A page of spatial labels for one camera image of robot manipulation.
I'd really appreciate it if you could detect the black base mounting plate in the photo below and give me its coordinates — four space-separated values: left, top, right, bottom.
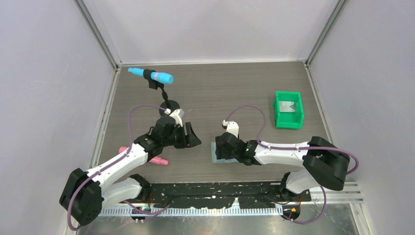
118 181 312 210

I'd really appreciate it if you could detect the black microphone stand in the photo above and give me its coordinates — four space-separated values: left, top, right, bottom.
146 79 180 111

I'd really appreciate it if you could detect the blue toy microphone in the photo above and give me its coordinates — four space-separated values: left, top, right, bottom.
128 68 174 84

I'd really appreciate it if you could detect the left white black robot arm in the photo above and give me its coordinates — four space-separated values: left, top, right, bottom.
59 116 202 226

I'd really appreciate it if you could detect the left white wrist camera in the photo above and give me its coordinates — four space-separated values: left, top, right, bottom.
164 108 184 127

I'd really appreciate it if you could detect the silver VIP card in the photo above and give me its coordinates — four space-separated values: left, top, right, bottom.
278 101 296 113

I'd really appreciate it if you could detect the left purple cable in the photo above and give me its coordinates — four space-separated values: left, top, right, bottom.
67 105 172 232

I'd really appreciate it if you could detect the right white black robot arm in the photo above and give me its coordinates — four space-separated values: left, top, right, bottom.
215 132 350 201

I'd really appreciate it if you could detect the green plastic bin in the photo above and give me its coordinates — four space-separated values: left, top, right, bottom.
273 91 304 129

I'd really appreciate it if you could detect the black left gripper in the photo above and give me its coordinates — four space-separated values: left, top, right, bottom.
162 122 201 149

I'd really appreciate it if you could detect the aluminium frame rail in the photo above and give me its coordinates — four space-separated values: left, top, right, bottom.
69 181 364 218

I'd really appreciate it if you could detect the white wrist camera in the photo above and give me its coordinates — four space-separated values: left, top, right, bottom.
222 120 239 138
164 108 184 127

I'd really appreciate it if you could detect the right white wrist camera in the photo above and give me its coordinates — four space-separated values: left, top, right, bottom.
222 120 239 138

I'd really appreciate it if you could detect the pink marker pen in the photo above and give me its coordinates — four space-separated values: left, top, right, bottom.
118 146 169 165

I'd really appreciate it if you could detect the mint green card holder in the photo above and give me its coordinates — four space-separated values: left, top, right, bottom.
211 142 238 164

